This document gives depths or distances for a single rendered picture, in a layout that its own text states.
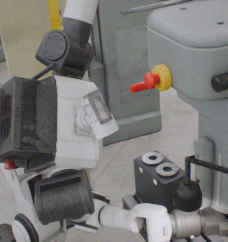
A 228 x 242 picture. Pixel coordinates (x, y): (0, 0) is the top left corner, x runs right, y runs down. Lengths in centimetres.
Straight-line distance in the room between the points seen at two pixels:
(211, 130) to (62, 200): 43
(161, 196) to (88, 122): 67
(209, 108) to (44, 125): 43
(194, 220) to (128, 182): 229
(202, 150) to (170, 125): 320
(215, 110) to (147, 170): 78
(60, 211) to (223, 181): 44
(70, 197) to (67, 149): 13
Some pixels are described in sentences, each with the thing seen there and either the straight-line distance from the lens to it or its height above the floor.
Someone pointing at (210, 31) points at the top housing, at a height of 189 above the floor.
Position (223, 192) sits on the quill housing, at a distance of 122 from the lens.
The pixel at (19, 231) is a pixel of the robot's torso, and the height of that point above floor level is 105.
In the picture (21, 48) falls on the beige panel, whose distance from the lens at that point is 270.
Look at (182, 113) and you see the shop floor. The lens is 456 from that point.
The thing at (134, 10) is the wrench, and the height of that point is 190.
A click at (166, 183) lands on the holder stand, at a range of 171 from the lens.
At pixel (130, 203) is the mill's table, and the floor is 94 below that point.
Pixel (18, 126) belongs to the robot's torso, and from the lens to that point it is 115.
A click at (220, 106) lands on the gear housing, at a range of 103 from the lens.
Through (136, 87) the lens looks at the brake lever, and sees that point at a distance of 110.
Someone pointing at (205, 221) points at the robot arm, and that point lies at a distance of 134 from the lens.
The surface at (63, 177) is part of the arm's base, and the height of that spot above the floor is 146.
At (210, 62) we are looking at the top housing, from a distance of 91.
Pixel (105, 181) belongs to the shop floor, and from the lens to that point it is 363.
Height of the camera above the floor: 217
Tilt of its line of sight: 29 degrees down
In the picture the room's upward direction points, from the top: 5 degrees counter-clockwise
